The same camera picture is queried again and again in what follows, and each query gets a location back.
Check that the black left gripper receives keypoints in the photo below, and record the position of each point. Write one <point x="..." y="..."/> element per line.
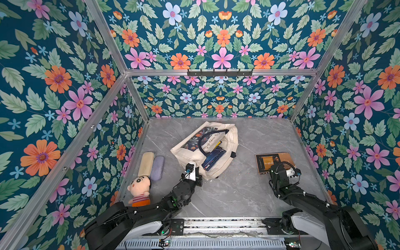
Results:
<point x="197" y="182"/>

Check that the blue Little Prince book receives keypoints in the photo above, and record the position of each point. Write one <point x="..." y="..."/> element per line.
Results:
<point x="212" y="158"/>

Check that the cream canvas tote bag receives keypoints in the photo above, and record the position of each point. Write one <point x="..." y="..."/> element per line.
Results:
<point x="202" y="141"/>

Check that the brown cover book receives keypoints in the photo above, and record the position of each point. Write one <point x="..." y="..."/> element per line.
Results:
<point x="265" y="162"/>

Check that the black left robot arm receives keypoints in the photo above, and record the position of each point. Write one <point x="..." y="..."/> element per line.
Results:
<point x="119" y="222"/>

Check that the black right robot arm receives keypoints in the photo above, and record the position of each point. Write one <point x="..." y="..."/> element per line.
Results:
<point x="340" y="228"/>

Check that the purple fabric glasses case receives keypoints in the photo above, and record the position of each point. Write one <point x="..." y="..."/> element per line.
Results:
<point x="157" y="168"/>

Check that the beige glasses case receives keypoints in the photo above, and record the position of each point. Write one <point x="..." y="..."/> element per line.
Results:
<point x="146" y="164"/>

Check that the cartoon boy plush doll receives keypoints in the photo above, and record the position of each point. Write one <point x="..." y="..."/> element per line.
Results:
<point x="140" y="190"/>

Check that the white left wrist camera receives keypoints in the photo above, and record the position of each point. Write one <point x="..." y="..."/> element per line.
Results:
<point x="190" y="170"/>

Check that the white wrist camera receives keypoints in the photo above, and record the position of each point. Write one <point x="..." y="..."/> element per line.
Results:
<point x="293" y="173"/>
<point x="190" y="170"/>

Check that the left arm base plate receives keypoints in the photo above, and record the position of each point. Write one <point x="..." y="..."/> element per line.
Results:
<point x="172" y="227"/>

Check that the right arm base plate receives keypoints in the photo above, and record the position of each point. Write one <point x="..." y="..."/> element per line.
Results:
<point x="274" y="226"/>

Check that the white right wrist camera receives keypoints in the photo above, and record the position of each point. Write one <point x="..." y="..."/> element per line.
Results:
<point x="293" y="173"/>

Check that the black hook rail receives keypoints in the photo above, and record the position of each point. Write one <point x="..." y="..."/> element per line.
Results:
<point x="221" y="72"/>

